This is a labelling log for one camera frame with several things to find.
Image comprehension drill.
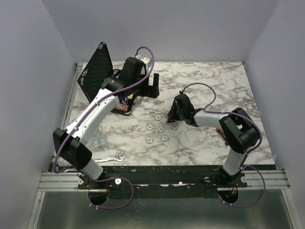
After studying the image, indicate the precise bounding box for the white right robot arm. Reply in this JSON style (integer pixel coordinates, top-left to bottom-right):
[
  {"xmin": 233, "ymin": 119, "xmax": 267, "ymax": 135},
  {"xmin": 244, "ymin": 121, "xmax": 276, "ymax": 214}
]
[{"xmin": 168, "ymin": 94, "xmax": 262, "ymax": 187}]

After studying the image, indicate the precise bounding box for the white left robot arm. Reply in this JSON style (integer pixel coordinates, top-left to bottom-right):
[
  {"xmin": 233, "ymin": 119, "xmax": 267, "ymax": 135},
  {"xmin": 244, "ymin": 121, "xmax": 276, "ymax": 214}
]
[{"xmin": 53, "ymin": 56, "xmax": 159, "ymax": 188}]

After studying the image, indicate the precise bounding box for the aluminium extrusion rail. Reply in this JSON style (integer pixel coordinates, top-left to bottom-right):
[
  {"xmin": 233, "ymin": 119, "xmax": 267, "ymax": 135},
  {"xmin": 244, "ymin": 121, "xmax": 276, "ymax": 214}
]
[{"xmin": 38, "ymin": 173, "xmax": 79, "ymax": 192}]

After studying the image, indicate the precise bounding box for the blue white poker chip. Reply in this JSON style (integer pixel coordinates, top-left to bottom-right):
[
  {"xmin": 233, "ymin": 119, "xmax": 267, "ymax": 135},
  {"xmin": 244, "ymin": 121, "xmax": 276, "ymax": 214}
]
[
  {"xmin": 146, "ymin": 124, "xmax": 154, "ymax": 131},
  {"xmin": 161, "ymin": 135, "xmax": 169, "ymax": 142},
  {"xmin": 157, "ymin": 126, "xmax": 165, "ymax": 133},
  {"xmin": 155, "ymin": 114, "xmax": 162, "ymax": 121},
  {"xmin": 171, "ymin": 124, "xmax": 179, "ymax": 130},
  {"xmin": 145, "ymin": 136, "xmax": 154, "ymax": 144}
]

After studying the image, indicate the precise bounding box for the red handled tool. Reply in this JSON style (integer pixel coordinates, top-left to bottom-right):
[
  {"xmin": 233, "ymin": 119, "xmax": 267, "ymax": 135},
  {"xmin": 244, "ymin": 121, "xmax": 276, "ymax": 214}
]
[{"xmin": 216, "ymin": 128, "xmax": 228, "ymax": 146}]

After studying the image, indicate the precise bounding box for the black mounting base plate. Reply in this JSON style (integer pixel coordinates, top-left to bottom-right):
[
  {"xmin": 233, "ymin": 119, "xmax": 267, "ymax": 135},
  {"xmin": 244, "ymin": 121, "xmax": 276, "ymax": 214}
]
[{"xmin": 66, "ymin": 166, "xmax": 247, "ymax": 199}]

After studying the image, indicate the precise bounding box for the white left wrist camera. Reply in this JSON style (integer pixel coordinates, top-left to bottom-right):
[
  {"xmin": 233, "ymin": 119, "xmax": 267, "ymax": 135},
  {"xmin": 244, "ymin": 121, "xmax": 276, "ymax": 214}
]
[{"xmin": 140, "ymin": 57, "xmax": 152, "ymax": 74}]

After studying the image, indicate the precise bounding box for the black poker set case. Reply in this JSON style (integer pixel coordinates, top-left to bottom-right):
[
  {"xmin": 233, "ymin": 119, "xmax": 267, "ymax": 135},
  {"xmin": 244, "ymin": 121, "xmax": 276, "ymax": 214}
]
[{"xmin": 77, "ymin": 42, "xmax": 124, "ymax": 103}]

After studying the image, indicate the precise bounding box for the clear plastic screw box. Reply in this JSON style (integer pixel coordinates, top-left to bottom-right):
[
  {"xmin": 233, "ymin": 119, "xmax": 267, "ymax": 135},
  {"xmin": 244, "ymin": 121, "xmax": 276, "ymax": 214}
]
[{"xmin": 88, "ymin": 129, "xmax": 106, "ymax": 148}]

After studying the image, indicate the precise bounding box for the silver combination wrench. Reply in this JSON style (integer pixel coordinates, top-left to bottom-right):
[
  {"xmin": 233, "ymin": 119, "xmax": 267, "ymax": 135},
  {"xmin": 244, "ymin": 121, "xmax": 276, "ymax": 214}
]
[{"xmin": 94, "ymin": 153, "xmax": 124, "ymax": 163}]

